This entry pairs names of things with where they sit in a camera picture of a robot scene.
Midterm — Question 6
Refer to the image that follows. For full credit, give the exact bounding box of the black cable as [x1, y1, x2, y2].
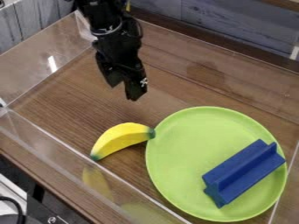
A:
[0, 195, 25, 224]

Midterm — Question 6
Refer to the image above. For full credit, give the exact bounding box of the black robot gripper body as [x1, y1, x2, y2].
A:
[90, 23, 142, 74]

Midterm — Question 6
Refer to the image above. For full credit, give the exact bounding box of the yellow toy banana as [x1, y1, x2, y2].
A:
[89, 122, 154, 161]

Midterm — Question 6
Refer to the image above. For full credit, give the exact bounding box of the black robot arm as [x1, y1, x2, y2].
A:
[74, 0, 146, 101]

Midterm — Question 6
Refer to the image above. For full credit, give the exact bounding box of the blue plastic block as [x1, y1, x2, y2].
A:
[201, 139, 285, 208]

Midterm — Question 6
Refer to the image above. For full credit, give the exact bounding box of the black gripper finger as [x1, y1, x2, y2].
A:
[124, 64, 148, 101]
[96, 52, 122, 88]

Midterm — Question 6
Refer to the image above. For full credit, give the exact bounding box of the clear acrylic barrier wall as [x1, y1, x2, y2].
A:
[0, 13, 299, 224]

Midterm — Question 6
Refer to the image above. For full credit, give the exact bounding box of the green round plate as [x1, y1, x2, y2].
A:
[145, 107, 287, 222]

